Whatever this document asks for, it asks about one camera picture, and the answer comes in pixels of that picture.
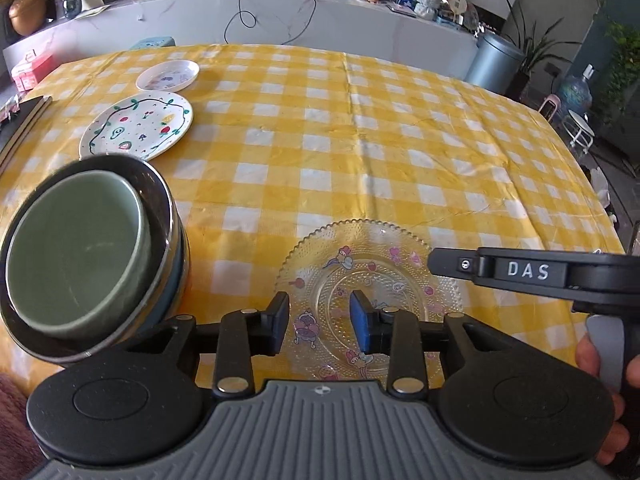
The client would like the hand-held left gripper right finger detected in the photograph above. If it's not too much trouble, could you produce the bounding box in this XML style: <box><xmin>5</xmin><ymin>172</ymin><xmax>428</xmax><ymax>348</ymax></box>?
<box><xmin>349</xmin><ymin>290</ymin><xmax>521</xmax><ymax>397</ymax></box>

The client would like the teal stool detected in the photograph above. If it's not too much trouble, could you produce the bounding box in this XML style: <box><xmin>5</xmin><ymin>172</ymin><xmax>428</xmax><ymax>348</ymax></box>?
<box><xmin>130</xmin><ymin>34</ymin><xmax>176</xmax><ymax>51</ymax></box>

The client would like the pale green ceramic bowl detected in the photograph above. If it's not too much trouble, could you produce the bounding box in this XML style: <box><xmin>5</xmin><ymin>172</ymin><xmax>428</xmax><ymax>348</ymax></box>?
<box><xmin>4</xmin><ymin>170</ymin><xmax>153</xmax><ymax>340</ymax></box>

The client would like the small white cartoon plate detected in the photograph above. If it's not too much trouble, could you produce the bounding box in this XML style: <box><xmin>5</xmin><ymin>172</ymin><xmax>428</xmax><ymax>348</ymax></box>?
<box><xmin>135</xmin><ymin>59</ymin><xmax>200</xmax><ymax>94</ymax></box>

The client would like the pink storage box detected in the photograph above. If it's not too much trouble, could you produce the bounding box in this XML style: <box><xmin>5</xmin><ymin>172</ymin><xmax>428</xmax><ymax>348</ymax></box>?
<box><xmin>9</xmin><ymin>49</ymin><xmax>64</xmax><ymax>92</ymax></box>

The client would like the blue steel-lined bowl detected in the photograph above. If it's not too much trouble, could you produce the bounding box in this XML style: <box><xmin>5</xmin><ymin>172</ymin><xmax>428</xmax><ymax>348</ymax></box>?
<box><xmin>0</xmin><ymin>154</ymin><xmax>191</xmax><ymax>363</ymax></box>

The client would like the grey trash can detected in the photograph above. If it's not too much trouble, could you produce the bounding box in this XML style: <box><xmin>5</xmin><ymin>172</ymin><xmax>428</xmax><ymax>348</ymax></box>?
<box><xmin>463</xmin><ymin>31</ymin><xmax>526</xmax><ymax>94</ymax></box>

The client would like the black cable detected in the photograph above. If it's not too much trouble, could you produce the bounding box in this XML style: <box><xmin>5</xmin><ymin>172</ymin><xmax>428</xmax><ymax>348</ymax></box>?
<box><xmin>222</xmin><ymin>0</ymin><xmax>317</xmax><ymax>47</ymax></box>

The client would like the blue water jug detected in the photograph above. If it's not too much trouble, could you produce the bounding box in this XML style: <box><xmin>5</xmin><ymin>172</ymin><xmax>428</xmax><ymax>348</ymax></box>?
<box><xmin>555</xmin><ymin>63</ymin><xmax>594</xmax><ymax>116</ymax></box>

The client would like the copper vase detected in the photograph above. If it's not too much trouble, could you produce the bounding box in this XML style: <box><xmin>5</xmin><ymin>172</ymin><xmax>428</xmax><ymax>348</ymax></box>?
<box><xmin>8</xmin><ymin>0</ymin><xmax>49</xmax><ymax>37</ymax></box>

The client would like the potted snake plant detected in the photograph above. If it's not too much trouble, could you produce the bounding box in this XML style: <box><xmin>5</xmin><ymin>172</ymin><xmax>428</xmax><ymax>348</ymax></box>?
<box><xmin>502</xmin><ymin>0</ymin><xmax>581</xmax><ymax>99</ymax></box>

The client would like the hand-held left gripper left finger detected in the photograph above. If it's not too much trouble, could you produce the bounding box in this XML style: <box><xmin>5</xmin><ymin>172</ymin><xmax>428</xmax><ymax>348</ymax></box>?
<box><xmin>117</xmin><ymin>292</ymin><xmax>291</xmax><ymax>396</ymax></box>

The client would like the white round stool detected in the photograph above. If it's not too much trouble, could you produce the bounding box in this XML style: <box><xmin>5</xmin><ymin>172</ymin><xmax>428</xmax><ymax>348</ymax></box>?
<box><xmin>562</xmin><ymin>109</ymin><xmax>596</xmax><ymax>150</ymax></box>

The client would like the white plastic bag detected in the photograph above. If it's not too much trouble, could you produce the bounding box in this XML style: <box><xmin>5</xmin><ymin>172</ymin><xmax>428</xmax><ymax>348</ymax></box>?
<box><xmin>589</xmin><ymin>164</ymin><xmax>614</xmax><ymax>207</ymax></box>

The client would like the leafy green plant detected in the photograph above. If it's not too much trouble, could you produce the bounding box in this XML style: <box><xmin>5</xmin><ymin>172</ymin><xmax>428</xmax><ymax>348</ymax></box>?
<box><xmin>592</xmin><ymin>22</ymin><xmax>640</xmax><ymax>127</ymax></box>

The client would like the white marble television cabinet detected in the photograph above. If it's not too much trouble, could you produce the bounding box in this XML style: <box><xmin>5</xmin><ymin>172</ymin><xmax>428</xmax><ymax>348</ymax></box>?
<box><xmin>2</xmin><ymin>0</ymin><xmax>479</xmax><ymax>82</ymax></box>

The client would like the white fruit-print plate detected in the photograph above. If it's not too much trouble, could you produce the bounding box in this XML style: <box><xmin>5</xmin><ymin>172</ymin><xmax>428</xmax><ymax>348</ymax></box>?
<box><xmin>78</xmin><ymin>92</ymin><xmax>195</xmax><ymax>162</ymax></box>

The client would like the clear glass cartoon plate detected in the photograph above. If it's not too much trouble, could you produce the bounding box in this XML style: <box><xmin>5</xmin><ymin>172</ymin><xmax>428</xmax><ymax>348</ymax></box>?
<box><xmin>274</xmin><ymin>218</ymin><xmax>464</xmax><ymax>381</ymax></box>

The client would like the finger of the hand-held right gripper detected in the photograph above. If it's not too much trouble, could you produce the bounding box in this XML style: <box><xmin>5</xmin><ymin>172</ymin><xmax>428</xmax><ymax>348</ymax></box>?
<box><xmin>427</xmin><ymin>247</ymin><xmax>480</xmax><ymax>287</ymax></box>

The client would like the yellow checked tablecloth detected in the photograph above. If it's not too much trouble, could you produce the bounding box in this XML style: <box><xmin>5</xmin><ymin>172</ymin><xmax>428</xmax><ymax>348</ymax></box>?
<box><xmin>0</xmin><ymin>42</ymin><xmax>629</xmax><ymax>397</ymax></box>

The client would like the person's right hand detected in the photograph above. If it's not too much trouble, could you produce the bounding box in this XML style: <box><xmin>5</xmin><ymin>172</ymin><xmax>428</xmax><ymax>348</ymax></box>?
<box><xmin>574</xmin><ymin>334</ymin><xmax>631</xmax><ymax>467</ymax></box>

